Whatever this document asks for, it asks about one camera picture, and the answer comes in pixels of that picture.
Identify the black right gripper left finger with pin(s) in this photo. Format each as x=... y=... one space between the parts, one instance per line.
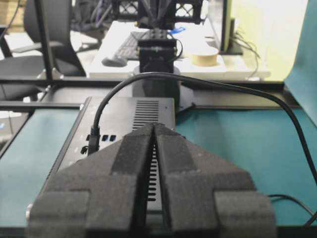
x=101 y=196

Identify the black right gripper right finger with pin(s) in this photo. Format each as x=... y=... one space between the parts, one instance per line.
x=206 y=196

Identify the black mini PC box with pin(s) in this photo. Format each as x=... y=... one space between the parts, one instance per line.
x=121 y=116

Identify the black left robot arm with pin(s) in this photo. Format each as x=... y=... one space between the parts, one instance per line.
x=157 y=52

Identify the teal table mat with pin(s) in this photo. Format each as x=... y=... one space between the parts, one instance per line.
x=263 y=142

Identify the grey computer mouse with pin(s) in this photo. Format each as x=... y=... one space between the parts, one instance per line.
x=114 y=61

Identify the brown tape roll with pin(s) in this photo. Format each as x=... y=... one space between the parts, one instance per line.
x=204 y=56

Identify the black keyboard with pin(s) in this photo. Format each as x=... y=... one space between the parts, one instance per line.
x=128 y=48

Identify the black office chair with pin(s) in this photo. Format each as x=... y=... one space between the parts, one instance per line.
x=48 y=24

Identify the white desk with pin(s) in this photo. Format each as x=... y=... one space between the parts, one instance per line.
x=229 y=67

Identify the black table frame rail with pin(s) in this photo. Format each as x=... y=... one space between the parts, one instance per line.
x=70 y=94

